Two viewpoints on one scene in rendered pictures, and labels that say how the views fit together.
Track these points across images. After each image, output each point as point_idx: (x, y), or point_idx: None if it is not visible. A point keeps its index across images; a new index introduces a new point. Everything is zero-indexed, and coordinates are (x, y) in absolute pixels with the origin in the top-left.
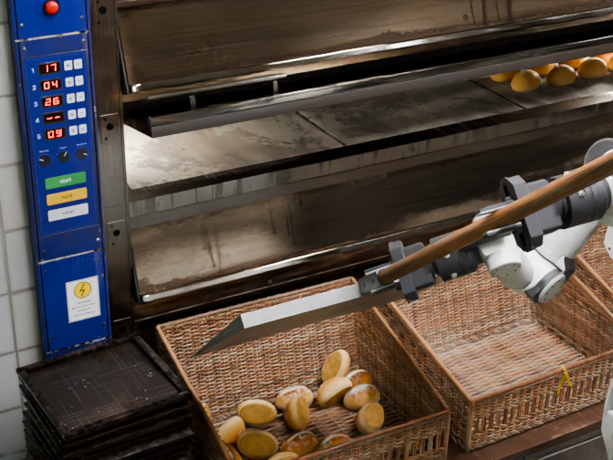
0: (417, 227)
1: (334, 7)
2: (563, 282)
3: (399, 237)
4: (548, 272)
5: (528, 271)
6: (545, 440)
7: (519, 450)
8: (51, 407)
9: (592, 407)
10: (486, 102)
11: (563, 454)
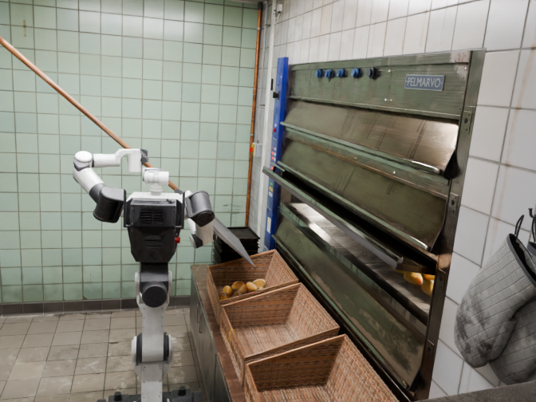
0: (309, 276)
1: (313, 159)
2: (192, 241)
3: (305, 273)
4: (193, 233)
5: (190, 226)
6: (217, 349)
7: (214, 342)
8: (227, 227)
9: (234, 370)
10: (373, 258)
11: (219, 370)
